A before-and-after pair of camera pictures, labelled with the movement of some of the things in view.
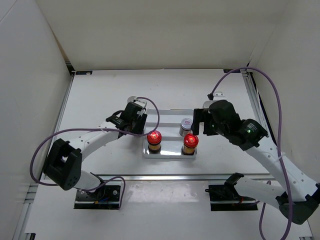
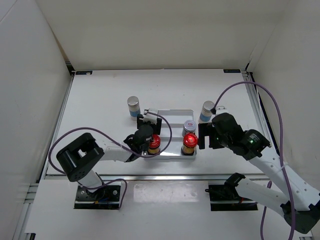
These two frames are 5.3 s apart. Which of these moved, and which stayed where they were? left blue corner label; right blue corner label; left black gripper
Moved: left black gripper
Stayed: right blue corner label; left blue corner label
